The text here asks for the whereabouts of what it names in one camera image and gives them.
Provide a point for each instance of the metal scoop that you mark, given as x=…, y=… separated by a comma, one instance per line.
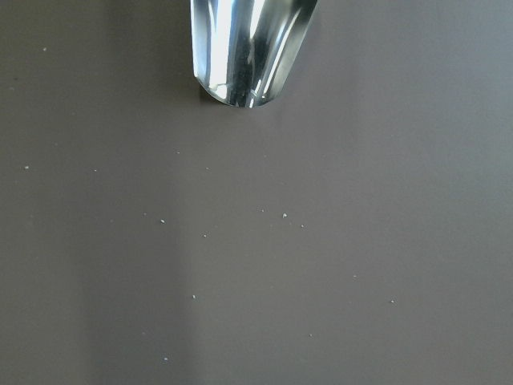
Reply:
x=243, y=51

